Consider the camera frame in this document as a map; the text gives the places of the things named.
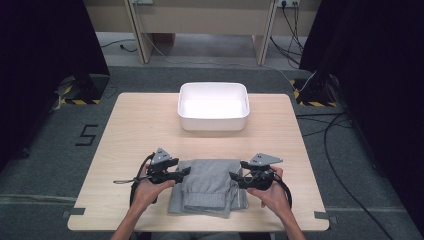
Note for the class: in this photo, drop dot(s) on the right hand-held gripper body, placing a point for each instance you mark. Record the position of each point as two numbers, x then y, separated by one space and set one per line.
260 176

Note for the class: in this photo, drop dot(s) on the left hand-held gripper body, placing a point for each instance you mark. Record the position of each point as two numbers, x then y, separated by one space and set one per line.
158 171

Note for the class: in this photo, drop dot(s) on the grey pants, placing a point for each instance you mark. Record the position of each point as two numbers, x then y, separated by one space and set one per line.
206 186

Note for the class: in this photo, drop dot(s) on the white plastic bin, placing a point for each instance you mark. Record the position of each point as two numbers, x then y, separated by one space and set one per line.
213 108

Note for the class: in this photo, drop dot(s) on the person's left hand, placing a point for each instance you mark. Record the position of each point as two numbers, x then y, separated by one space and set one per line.
148 196

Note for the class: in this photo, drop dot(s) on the person's right hand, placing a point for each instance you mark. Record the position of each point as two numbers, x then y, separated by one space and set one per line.
275 200

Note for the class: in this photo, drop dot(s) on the person's lap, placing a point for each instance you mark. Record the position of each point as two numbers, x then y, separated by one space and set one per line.
195 236

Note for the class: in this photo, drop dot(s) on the grey tape piece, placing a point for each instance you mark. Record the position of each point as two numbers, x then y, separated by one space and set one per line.
75 211
325 216

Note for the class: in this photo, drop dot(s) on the black stand base striped tape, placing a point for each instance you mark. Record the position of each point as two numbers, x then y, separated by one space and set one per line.
313 96
88 93

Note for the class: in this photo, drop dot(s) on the beige desk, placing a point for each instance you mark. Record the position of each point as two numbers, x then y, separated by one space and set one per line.
206 20

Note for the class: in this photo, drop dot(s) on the white wall socket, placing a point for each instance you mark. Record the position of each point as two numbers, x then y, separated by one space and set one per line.
290 2
142 1

